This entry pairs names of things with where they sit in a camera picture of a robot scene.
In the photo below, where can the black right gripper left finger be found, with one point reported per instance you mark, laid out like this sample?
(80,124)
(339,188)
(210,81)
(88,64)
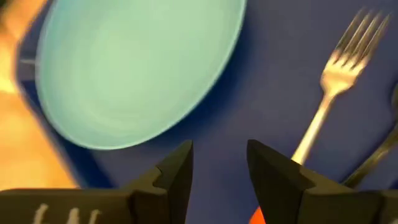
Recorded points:
(174,193)

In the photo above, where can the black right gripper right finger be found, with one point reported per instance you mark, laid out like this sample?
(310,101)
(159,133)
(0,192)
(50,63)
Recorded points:
(280,193)

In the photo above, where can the black spoon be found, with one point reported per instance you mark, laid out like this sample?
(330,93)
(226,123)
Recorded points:
(373,158)

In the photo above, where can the dark blue plastic tray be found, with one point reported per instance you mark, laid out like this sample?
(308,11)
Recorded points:
(264,93)

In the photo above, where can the light blue round plate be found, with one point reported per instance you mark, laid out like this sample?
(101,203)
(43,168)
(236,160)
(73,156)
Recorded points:
(130,71)

